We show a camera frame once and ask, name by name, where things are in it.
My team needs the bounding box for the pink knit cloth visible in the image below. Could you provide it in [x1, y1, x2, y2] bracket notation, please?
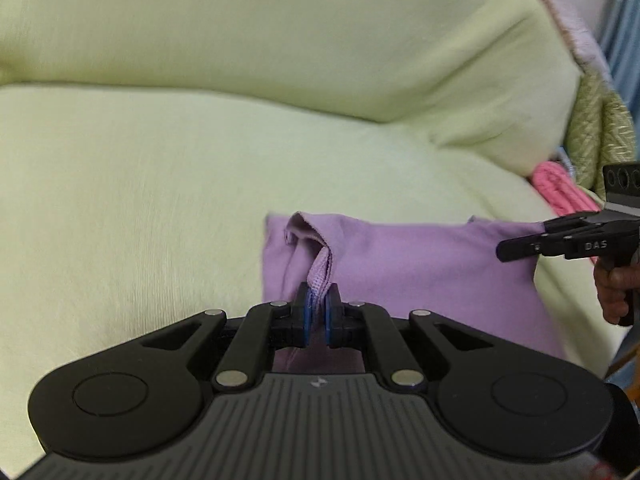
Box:
[531, 161, 602, 214]

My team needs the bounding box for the green covered sofa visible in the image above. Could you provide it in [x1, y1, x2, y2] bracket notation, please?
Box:
[0, 0, 621, 466]

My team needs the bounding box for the purple garment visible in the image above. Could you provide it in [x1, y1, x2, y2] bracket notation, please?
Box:
[262, 211, 569, 376]

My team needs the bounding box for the pale lavender fringed cloth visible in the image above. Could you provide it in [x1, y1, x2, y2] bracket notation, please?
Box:
[529, 0, 607, 80]

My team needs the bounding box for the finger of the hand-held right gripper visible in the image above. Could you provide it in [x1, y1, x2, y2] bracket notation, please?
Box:
[496, 211, 609, 263]

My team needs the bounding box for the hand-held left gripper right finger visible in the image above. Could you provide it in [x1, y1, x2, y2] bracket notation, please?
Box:
[324, 284, 507, 391]

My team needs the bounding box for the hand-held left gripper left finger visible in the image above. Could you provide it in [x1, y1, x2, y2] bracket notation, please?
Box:
[131, 282, 314, 392]

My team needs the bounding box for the person's right hand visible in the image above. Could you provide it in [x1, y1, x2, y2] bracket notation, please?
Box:
[594, 254, 640, 327]

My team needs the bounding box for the green herringbone cloth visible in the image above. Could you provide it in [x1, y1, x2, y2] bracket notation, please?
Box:
[564, 67, 639, 197]

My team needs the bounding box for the blue curtain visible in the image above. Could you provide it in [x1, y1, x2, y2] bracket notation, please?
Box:
[596, 0, 640, 107]

